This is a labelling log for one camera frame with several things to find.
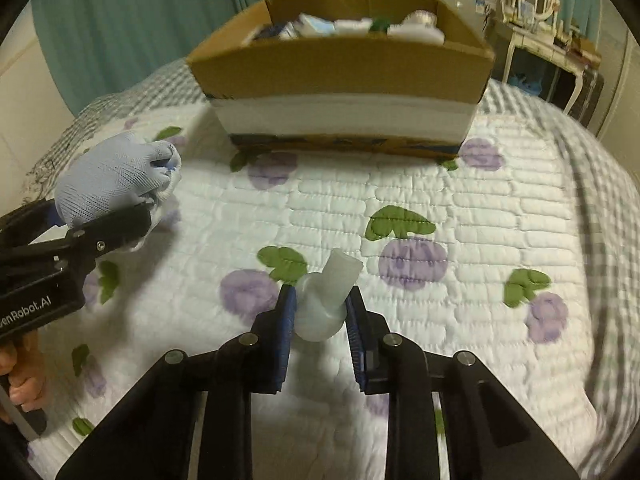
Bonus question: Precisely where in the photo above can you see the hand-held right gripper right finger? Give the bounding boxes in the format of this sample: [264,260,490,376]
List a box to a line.
[345,285,581,480]

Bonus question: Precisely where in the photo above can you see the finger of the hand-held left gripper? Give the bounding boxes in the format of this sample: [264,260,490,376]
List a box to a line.
[50,204,152,273]
[0,199,68,248]

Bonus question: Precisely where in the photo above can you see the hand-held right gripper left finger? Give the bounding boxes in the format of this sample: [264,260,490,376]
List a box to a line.
[55,285,301,480]

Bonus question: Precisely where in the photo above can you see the white sock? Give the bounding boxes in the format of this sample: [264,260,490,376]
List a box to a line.
[295,248,362,342]

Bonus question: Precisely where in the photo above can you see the white knit glove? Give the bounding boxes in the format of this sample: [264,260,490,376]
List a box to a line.
[54,131,182,228]

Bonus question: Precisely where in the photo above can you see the floral tissue pack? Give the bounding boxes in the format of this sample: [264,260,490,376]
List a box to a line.
[245,22,297,45]

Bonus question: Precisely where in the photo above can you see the brown cardboard box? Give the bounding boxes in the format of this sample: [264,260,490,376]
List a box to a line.
[186,0,496,161]

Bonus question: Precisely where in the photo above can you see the white fluffy towel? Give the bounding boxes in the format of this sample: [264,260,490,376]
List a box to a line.
[334,17,373,36]

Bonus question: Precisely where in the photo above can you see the white socks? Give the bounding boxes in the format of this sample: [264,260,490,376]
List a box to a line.
[390,10,446,43]

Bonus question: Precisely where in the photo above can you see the person's left hand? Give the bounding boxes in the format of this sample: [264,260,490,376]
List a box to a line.
[0,332,48,426]

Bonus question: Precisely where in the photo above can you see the white floral quilt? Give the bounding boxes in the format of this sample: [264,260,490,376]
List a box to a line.
[25,80,601,480]

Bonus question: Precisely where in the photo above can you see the wide teal curtain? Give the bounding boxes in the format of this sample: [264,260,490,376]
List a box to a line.
[30,0,346,116]

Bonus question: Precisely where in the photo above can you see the grey checked bed sheet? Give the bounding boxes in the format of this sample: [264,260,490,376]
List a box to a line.
[25,57,640,480]

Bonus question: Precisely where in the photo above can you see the blue plastic basket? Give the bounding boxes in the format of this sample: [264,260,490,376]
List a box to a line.
[510,72,543,96]

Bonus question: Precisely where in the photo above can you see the white dressing table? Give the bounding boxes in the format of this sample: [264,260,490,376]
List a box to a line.
[492,15,603,116]

